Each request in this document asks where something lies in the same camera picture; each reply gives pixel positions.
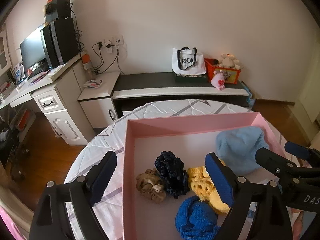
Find low black white cabinet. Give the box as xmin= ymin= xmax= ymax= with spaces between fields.
xmin=112 ymin=72 xmax=249 ymax=117

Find wall power sockets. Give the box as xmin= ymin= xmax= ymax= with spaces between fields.
xmin=97 ymin=34 xmax=124 ymax=54

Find royal blue knitted item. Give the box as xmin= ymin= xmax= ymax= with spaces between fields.
xmin=175 ymin=196 xmax=220 ymax=239

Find dark navy crochet scrunchie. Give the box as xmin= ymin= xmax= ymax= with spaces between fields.
xmin=155 ymin=151 xmax=190 ymax=199

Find black computer monitor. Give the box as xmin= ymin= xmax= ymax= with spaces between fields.
xmin=20 ymin=25 xmax=49 ymax=76

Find black computer tower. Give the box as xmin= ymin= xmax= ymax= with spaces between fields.
xmin=41 ymin=17 xmax=79 ymax=69

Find pink plush toy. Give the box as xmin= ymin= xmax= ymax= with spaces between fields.
xmin=211 ymin=70 xmax=225 ymax=90

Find yellow crochet item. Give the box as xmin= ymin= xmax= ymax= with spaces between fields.
xmin=187 ymin=166 xmax=230 ymax=215

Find small white side cabinet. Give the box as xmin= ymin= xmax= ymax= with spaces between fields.
xmin=78 ymin=72 xmax=120 ymax=129

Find white glass door cabinet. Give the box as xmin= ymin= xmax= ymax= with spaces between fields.
xmin=0 ymin=30 xmax=12 ymax=76

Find white tote bag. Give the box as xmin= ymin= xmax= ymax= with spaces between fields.
xmin=171 ymin=47 xmax=207 ymax=75

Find white striped bed sheet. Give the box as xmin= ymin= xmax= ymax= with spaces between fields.
xmin=63 ymin=99 xmax=320 ymax=240

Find black speaker stack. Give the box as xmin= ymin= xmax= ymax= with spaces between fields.
xmin=44 ymin=0 xmax=71 ymax=23

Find white desk with drawers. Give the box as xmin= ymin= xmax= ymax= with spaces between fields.
xmin=1 ymin=54 xmax=95 ymax=146

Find orange toy box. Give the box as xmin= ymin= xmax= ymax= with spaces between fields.
xmin=204 ymin=58 xmax=241 ymax=85

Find pink shallow box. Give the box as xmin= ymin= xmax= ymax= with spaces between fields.
xmin=123 ymin=112 xmax=286 ymax=239

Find beige plush toy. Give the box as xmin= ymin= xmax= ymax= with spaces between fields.
xmin=219 ymin=54 xmax=240 ymax=70

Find brown satin scrunchie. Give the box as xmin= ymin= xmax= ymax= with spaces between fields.
xmin=136 ymin=168 xmax=166 ymax=204

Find light blue plush cloth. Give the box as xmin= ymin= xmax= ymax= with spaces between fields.
xmin=215 ymin=126 xmax=270 ymax=176

